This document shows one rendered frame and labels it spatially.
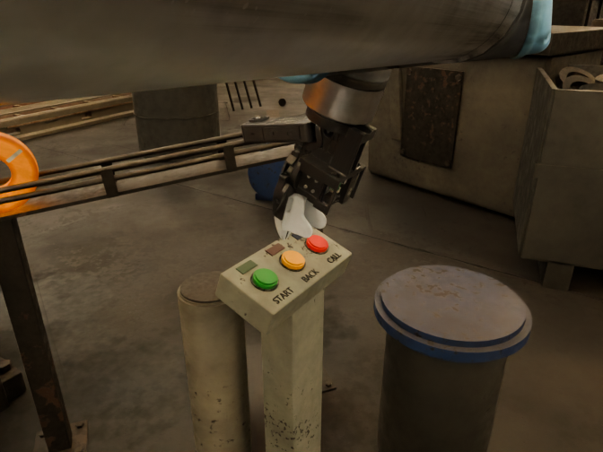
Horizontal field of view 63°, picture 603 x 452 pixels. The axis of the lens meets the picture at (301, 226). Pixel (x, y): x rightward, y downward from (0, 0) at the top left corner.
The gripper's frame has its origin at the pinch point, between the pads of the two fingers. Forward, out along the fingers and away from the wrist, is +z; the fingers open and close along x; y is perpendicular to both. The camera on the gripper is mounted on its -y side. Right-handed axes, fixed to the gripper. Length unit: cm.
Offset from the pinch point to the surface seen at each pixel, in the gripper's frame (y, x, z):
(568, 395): 63, 76, 53
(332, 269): 5.7, 11.8, 10.7
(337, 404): 14, 37, 70
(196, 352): -7.6, -3.1, 33.2
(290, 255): -0.5, 6.9, 9.3
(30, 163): -52, -6, 16
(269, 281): 1.2, -0.9, 9.2
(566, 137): 25, 133, 6
